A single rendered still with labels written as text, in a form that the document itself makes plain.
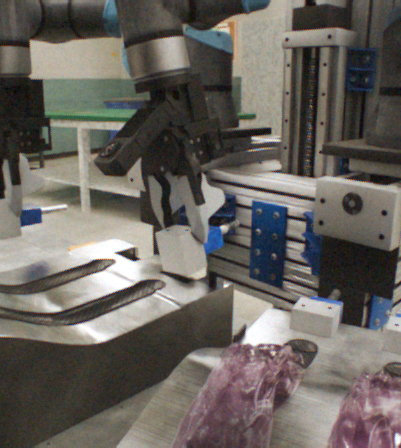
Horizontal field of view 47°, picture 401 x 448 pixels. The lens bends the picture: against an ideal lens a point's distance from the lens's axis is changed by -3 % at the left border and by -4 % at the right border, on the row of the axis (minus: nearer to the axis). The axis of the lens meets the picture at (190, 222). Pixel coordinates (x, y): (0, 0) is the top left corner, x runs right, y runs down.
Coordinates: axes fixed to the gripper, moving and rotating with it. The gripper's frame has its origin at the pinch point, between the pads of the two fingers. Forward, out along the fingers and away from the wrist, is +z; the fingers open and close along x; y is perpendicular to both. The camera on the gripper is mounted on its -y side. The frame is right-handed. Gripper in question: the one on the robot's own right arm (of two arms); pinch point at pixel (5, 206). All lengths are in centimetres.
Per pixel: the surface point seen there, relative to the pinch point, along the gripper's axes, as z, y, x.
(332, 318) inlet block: 7, 16, -49
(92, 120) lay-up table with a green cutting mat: 9, 196, 288
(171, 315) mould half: 6.9, 3.7, -36.0
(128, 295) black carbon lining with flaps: 6.8, 3.3, -28.3
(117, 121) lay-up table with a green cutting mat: 9, 199, 256
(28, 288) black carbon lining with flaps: 7.1, -4.9, -17.2
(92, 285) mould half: 6.5, 1.2, -23.4
